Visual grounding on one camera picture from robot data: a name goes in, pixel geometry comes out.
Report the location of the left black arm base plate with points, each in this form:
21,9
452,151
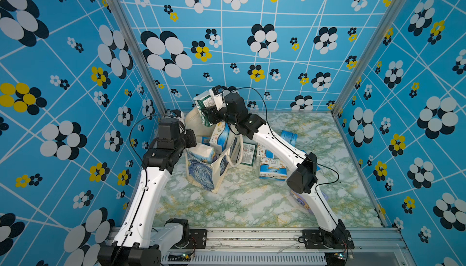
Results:
197,240

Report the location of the aluminium front rail frame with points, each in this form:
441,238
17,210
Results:
280,247

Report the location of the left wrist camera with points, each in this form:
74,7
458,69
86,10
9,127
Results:
177,114

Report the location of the colourful small tissue pack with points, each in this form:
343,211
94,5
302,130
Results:
272,169

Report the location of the aluminium corner post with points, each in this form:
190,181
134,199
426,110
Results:
368,53
125,28

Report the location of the left aluminium corner post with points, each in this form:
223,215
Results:
125,28

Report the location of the blue white tissue box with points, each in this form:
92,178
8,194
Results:
219,137

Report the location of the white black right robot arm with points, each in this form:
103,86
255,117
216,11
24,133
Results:
301,179

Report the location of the right aluminium corner post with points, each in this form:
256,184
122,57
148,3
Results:
368,53

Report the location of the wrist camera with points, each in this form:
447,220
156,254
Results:
217,95
177,114

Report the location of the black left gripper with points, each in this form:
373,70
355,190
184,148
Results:
190,133

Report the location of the blue tissue pack white top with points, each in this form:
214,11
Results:
203,140

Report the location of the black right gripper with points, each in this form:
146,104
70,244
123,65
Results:
213,115

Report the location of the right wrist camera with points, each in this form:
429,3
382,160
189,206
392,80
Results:
217,95

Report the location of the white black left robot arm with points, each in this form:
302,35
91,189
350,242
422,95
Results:
135,244

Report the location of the green white tissue pack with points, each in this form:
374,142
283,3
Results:
248,155

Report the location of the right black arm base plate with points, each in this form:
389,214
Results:
320,240

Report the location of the white blue printed tissue pack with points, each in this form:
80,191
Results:
263,152

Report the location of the purple tissue pack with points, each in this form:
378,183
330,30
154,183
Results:
302,202

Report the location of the cream canvas tote bag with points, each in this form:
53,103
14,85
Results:
209,176

